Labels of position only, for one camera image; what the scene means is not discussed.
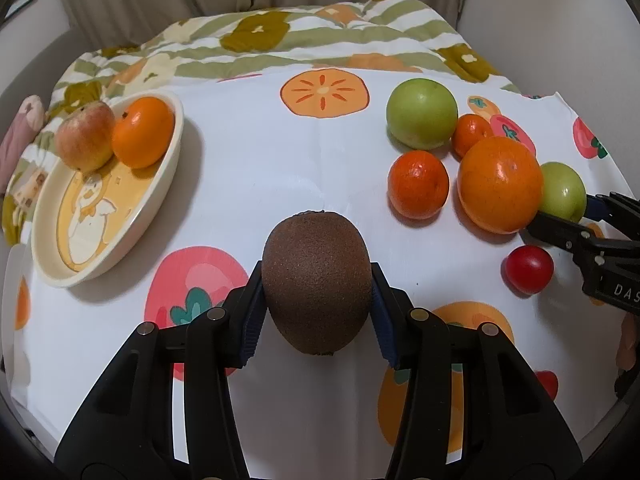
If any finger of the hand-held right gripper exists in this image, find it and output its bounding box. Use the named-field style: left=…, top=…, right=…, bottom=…
left=584, top=192, right=640, bottom=238
left=525, top=211, right=603, bottom=253

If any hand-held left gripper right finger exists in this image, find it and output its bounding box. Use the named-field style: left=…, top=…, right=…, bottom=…
left=370, top=262, right=586, bottom=480

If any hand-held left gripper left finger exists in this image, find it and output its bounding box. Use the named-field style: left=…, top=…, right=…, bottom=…
left=54, top=260, right=266, bottom=480

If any small green apple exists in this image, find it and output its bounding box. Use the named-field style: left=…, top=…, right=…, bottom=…
left=537, top=161, right=587, bottom=223

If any red cherry tomato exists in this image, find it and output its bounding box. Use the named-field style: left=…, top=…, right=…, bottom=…
left=503, top=246, right=555, bottom=295
left=535, top=370, right=559, bottom=402

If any large orange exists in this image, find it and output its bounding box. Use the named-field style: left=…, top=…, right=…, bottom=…
left=457, top=136, right=544, bottom=234

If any brown kiwi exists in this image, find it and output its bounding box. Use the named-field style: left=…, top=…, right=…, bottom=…
left=261, top=211, right=373, bottom=357

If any small mandarin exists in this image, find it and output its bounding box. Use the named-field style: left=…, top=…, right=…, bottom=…
left=452, top=113, right=496, bottom=158

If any medium mandarin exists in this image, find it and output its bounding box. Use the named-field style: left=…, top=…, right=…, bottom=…
left=388, top=150, right=450, bottom=220

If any cream bowl with duck print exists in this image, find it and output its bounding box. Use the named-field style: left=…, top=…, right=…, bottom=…
left=31, top=91, right=185, bottom=288

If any large green apple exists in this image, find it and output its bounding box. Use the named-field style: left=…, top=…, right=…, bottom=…
left=386, top=78, right=459, bottom=151

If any white fruit-print tablecloth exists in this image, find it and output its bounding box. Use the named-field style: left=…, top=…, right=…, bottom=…
left=10, top=67, right=640, bottom=480

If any orange with stem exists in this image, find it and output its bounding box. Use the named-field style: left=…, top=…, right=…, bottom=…
left=111, top=96, right=177, bottom=170

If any red-yellow apple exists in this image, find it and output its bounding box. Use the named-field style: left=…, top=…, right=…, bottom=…
left=55, top=101, right=117, bottom=173

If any pink plush toy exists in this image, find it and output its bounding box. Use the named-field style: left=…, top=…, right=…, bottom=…
left=0, top=95, right=48, bottom=196

